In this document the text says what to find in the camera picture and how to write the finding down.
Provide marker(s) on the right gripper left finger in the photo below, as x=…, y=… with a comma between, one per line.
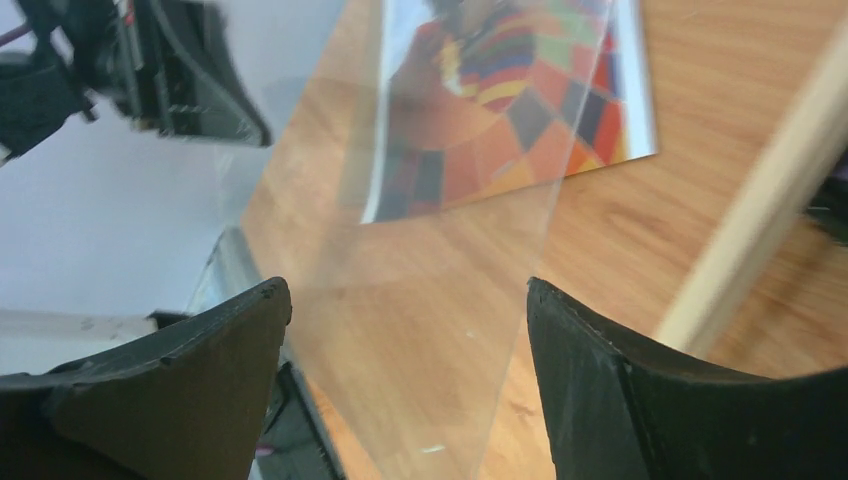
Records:
x=184, y=402

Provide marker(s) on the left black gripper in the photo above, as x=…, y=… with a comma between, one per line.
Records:
x=165, y=66

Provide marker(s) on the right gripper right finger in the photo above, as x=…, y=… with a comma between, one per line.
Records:
x=620, y=405

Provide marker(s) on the light wooden picture frame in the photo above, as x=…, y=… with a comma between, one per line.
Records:
x=788, y=171

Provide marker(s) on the clear acrylic sheet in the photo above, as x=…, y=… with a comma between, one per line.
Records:
x=410, y=334

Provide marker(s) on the colourful balloon photo print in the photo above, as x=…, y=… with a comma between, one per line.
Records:
x=476, y=99

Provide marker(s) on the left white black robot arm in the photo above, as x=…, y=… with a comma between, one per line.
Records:
x=39, y=90

